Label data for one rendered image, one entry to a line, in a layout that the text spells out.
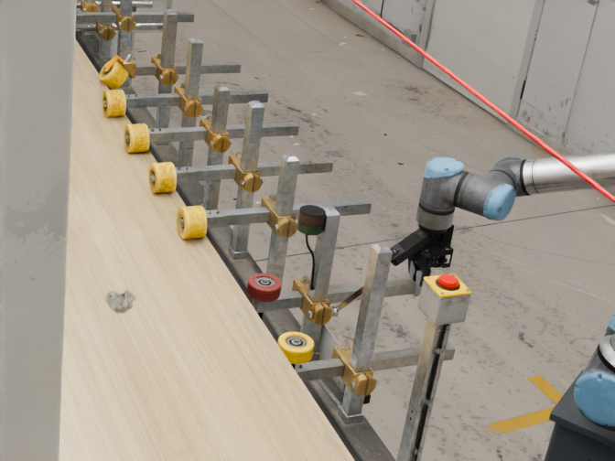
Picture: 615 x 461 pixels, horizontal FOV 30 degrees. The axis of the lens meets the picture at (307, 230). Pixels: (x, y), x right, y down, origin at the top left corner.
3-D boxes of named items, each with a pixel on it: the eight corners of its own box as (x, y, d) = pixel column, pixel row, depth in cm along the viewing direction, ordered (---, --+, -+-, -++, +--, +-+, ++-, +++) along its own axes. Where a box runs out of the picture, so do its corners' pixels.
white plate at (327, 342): (302, 332, 293) (307, 299, 288) (344, 392, 273) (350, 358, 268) (299, 332, 293) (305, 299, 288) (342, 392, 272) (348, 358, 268)
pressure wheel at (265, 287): (269, 309, 283) (275, 269, 277) (281, 326, 276) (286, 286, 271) (238, 313, 279) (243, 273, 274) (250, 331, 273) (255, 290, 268)
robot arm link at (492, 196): (523, 177, 276) (475, 162, 280) (506, 194, 266) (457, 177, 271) (514, 212, 280) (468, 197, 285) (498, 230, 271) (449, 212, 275)
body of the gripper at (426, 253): (449, 270, 289) (458, 228, 284) (420, 273, 286) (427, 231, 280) (436, 254, 295) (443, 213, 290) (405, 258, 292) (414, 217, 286)
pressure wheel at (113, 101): (127, 114, 343) (120, 117, 350) (124, 88, 343) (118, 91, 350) (107, 115, 340) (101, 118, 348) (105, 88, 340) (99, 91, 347)
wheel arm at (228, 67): (237, 69, 386) (238, 61, 385) (240, 72, 384) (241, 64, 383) (132, 72, 372) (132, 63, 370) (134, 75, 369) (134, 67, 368)
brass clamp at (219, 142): (216, 133, 341) (218, 117, 338) (231, 152, 330) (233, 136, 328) (196, 134, 338) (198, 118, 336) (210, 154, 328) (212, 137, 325)
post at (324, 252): (307, 372, 289) (335, 205, 267) (313, 380, 287) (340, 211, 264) (295, 374, 288) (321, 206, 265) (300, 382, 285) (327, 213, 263)
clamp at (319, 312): (308, 294, 287) (311, 277, 284) (330, 324, 276) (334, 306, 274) (288, 296, 284) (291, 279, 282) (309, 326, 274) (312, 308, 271)
